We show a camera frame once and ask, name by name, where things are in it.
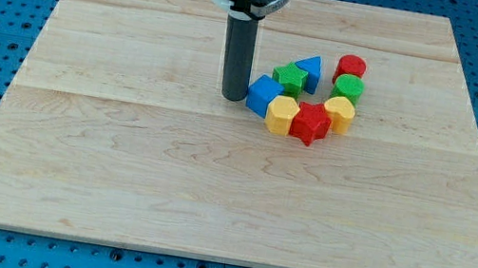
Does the green cylinder block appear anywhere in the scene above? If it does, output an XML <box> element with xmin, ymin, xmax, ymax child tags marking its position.
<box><xmin>330</xmin><ymin>74</ymin><xmax>365</xmax><ymax>107</ymax></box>

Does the red cylinder block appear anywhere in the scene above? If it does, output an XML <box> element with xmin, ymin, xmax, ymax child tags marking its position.
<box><xmin>332</xmin><ymin>54</ymin><xmax>367</xmax><ymax>83</ymax></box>

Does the yellow hexagon block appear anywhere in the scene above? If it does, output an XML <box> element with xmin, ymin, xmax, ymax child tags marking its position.
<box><xmin>264</xmin><ymin>95</ymin><xmax>300</xmax><ymax>136</ymax></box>

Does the light wooden board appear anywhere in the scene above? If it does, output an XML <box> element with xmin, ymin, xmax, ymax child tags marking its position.
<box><xmin>0</xmin><ymin>0</ymin><xmax>478</xmax><ymax>268</ymax></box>

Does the green star block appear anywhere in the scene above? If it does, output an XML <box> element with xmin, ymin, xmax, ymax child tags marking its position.
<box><xmin>272</xmin><ymin>63</ymin><xmax>308</xmax><ymax>100</ymax></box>

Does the red star block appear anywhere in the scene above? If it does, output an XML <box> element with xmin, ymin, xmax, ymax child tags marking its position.
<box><xmin>288</xmin><ymin>102</ymin><xmax>332</xmax><ymax>146</ymax></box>

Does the blue triangle block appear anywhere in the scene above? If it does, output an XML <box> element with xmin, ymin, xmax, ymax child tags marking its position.
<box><xmin>295</xmin><ymin>56</ymin><xmax>322</xmax><ymax>95</ymax></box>

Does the blue cube block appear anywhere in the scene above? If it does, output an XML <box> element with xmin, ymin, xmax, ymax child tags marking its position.
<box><xmin>246</xmin><ymin>74</ymin><xmax>284</xmax><ymax>118</ymax></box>

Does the dark grey cylindrical pointer rod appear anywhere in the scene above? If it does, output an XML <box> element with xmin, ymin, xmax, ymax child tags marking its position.
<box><xmin>221</xmin><ymin>16</ymin><xmax>258</xmax><ymax>102</ymax></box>

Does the yellow heart block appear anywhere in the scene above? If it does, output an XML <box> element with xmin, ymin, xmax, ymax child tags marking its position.
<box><xmin>324</xmin><ymin>96</ymin><xmax>356</xmax><ymax>135</ymax></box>

